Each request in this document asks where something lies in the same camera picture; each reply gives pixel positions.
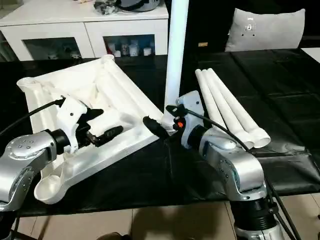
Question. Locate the light grey cushion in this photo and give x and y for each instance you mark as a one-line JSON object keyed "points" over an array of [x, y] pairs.
{"points": [[265, 30]]}

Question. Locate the grey carry case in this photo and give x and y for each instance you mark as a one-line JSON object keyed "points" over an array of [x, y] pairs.
{"points": [[135, 5]]}

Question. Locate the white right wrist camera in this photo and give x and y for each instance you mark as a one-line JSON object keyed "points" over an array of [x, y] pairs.
{"points": [[190, 102]]}

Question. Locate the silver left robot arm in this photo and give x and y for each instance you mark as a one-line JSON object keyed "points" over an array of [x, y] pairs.
{"points": [[25, 160]]}

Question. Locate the white plastic table top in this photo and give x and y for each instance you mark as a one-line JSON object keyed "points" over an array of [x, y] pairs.
{"points": [[120, 95]]}

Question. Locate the black tall cabinet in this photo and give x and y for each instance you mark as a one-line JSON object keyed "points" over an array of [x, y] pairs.
{"points": [[210, 20]]}

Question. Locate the white plastic table leg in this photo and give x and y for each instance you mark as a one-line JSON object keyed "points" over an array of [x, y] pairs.
{"points": [[232, 100], [206, 95], [222, 102], [176, 50]]}

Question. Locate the black table mat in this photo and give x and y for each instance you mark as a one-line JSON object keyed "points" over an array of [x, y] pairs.
{"points": [[140, 175]]}

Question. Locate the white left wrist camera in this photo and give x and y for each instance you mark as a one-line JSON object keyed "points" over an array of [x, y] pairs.
{"points": [[72, 117]]}

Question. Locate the white glass-door cabinet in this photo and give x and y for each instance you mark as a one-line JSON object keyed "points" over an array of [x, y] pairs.
{"points": [[60, 25]]}

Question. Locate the black robot foot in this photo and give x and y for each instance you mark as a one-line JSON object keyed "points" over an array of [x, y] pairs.
{"points": [[114, 236]]}

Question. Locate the small yellow label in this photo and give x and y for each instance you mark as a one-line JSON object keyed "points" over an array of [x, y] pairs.
{"points": [[203, 44]]}

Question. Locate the white flat sheet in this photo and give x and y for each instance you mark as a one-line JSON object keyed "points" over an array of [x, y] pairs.
{"points": [[312, 54]]}

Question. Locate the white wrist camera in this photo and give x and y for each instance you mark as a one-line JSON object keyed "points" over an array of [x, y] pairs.
{"points": [[190, 102], [72, 117]]}

